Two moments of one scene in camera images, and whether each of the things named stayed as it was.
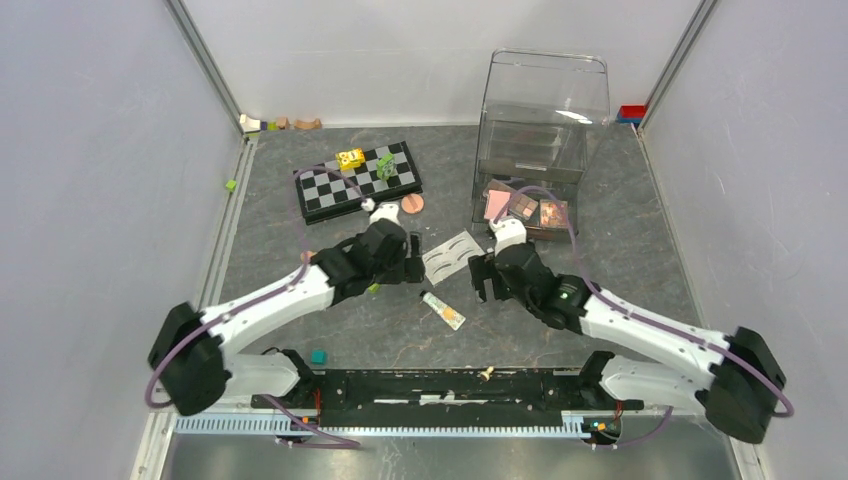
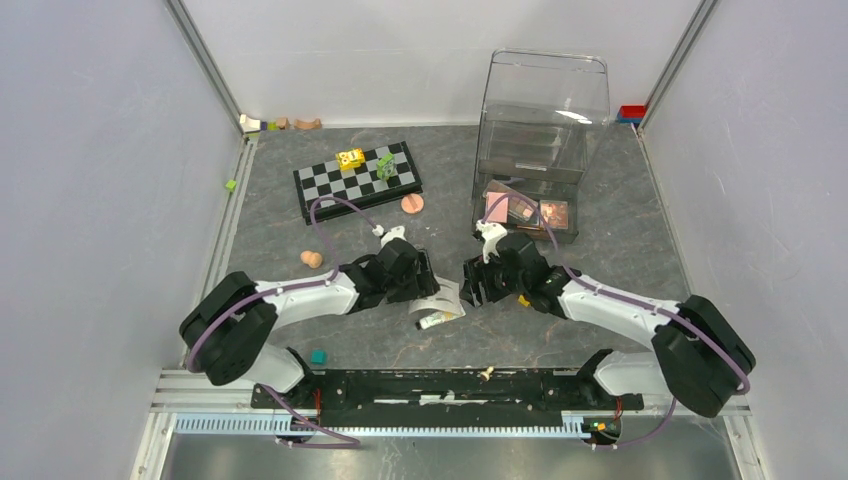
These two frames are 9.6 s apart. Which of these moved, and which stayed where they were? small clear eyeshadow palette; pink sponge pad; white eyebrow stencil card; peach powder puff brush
Moved: white eyebrow stencil card
Stayed: pink sponge pad; small clear eyeshadow palette; peach powder puff brush
